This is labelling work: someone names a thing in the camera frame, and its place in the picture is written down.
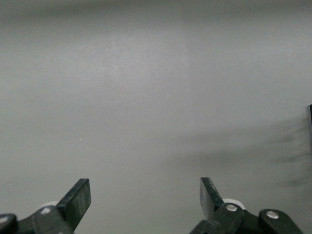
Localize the dark grey table mat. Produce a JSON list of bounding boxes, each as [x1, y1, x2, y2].
[[0, 0, 312, 234]]

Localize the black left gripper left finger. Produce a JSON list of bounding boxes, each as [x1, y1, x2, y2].
[[0, 178, 91, 234]]

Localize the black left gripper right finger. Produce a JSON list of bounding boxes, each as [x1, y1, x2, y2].
[[189, 177, 304, 234]]

